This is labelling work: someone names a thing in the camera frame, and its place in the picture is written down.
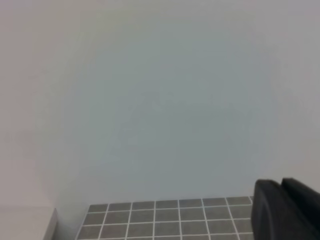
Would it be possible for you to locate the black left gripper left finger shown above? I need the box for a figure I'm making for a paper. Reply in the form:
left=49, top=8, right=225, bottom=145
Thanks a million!
left=251, top=179, right=320, bottom=240

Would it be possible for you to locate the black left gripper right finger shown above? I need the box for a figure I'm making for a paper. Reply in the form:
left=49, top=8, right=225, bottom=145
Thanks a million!
left=281, top=178, right=320, bottom=210

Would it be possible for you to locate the grey grid tablecloth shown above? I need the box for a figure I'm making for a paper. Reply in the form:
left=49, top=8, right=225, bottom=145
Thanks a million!
left=75, top=196, right=254, bottom=240

